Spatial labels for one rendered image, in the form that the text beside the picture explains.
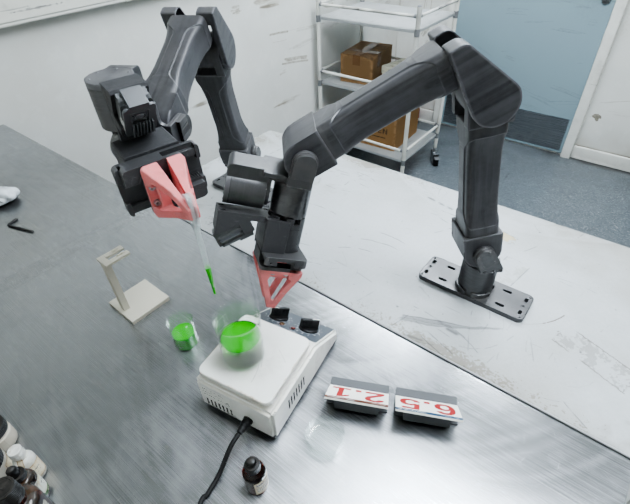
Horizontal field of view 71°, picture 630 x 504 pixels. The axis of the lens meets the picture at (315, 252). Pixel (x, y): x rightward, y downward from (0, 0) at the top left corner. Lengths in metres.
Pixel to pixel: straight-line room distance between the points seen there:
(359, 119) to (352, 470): 0.46
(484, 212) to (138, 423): 0.61
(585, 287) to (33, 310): 1.04
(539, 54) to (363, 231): 2.54
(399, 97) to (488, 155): 0.16
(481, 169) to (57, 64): 1.59
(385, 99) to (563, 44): 2.78
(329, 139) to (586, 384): 0.54
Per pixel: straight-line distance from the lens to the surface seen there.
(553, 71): 3.37
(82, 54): 1.97
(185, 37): 0.79
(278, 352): 0.64
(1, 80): 1.87
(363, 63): 2.79
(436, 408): 0.68
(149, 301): 0.88
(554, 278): 0.96
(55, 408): 0.81
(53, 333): 0.92
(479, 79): 0.60
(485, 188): 0.71
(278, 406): 0.62
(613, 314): 0.94
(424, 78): 0.59
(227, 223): 0.64
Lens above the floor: 1.50
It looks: 40 degrees down
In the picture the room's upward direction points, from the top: 3 degrees counter-clockwise
